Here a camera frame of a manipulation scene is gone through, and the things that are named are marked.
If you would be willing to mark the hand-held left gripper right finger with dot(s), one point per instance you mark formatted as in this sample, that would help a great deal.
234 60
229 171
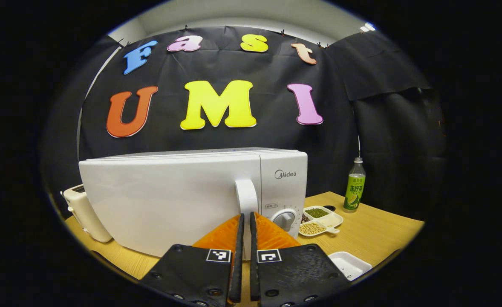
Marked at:
298 277

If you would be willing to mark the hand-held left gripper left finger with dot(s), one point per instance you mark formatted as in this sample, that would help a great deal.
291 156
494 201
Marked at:
200 273

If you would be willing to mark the white food tray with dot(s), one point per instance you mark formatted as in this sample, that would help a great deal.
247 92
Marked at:
349 264

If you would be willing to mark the white microwave oven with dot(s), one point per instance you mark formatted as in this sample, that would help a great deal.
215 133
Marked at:
170 200

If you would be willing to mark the divided white bean dish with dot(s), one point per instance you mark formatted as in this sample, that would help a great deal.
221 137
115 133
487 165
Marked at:
317 221

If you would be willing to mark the green drink bottle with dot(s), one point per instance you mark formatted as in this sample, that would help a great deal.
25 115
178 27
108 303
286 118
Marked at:
355 187

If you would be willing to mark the white toaster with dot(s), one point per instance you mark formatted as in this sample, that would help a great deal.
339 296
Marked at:
82 209

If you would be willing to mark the black backdrop cloth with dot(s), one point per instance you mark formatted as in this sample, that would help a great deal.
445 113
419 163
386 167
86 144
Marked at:
340 106

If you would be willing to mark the small ceiling light panel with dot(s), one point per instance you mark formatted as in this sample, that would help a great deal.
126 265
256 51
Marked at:
368 27

